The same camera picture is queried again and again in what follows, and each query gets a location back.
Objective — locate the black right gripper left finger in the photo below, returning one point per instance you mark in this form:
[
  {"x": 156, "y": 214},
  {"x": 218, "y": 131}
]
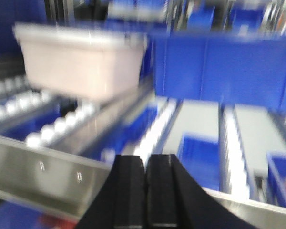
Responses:
[{"x": 120, "y": 204}]

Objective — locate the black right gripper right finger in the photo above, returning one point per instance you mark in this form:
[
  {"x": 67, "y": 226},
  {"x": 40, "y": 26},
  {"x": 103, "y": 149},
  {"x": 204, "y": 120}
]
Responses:
[{"x": 176, "y": 201}]

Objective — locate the white plastic bin with lid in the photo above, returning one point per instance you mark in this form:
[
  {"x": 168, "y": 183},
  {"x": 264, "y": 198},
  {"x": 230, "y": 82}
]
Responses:
[{"x": 86, "y": 63}]

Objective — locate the blue bin upper right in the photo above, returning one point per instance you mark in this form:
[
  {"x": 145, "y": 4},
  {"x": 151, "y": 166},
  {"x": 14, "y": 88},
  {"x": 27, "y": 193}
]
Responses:
[{"x": 225, "y": 68}]

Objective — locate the white roller track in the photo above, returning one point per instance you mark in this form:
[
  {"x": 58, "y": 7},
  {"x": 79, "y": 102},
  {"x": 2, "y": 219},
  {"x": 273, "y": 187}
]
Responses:
[{"x": 51, "y": 133}]

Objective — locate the stainless steel shelf rail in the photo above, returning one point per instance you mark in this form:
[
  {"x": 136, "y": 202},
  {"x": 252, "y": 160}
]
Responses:
[{"x": 59, "y": 183}]

